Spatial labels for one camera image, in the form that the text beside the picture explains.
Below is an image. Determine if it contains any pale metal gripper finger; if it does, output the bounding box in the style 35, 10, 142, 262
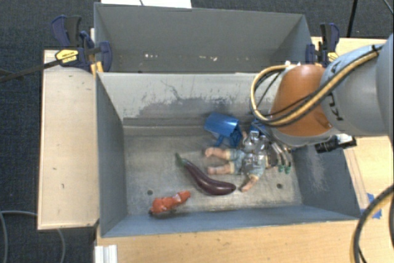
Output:
241, 153, 266, 175
244, 130, 263, 151

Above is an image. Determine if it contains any toy doll in blue clothes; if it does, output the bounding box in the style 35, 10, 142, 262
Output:
204, 130, 267, 193

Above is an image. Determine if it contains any blue plastic scoop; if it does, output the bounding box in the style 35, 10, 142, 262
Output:
203, 111, 244, 148

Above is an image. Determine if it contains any purple toy eggplant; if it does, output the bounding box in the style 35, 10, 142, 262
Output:
174, 152, 237, 196

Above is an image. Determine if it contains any grey metal bin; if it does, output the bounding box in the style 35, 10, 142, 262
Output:
93, 2, 363, 238

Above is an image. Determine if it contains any orange-red toy animal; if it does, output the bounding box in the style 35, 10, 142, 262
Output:
148, 190, 191, 219

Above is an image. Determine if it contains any pale wood flat board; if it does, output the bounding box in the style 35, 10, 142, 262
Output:
36, 49, 101, 230

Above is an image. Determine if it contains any black cylinder on white bracket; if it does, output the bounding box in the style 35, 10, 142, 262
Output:
314, 133, 358, 154

